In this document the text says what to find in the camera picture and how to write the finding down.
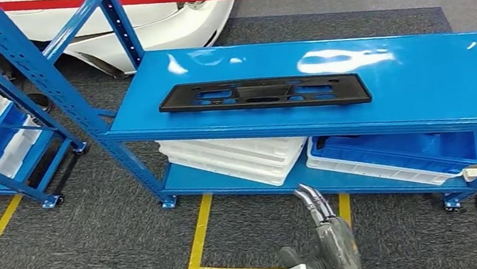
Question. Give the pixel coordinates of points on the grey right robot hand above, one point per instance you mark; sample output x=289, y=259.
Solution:
x=339, y=248

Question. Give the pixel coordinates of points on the black plastic licence plate bracket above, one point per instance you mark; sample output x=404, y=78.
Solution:
x=180, y=102

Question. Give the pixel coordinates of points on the small black plastic part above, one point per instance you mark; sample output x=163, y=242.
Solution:
x=320, y=141

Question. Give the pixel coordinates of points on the blue metal shelf rack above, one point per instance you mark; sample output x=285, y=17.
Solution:
x=53, y=163
x=418, y=79

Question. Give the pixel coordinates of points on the white flat plastic tray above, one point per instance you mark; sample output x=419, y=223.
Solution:
x=233, y=163
x=234, y=175
x=231, y=147

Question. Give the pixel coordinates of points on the small white tag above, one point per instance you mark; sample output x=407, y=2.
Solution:
x=472, y=174

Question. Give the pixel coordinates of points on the white car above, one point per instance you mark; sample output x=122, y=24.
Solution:
x=162, y=29

